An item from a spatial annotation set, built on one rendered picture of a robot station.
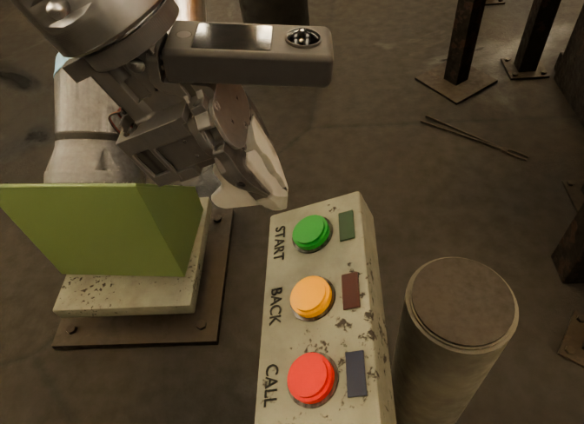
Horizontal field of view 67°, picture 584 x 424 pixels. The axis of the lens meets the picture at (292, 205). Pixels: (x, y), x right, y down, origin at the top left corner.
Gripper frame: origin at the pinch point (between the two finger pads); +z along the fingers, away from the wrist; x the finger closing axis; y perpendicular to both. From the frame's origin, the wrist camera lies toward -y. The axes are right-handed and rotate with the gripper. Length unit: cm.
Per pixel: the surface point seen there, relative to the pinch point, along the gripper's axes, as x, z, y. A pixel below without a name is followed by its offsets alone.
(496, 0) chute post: -166, 88, -51
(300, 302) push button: 8.3, 5.6, 0.9
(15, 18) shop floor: -190, 9, 169
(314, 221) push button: -0.8, 5.6, -0.6
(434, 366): 8.7, 24.5, -7.3
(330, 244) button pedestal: 1.8, 6.7, -1.9
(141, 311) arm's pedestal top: -17, 39, 56
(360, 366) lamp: 14.5, 6.5, -4.2
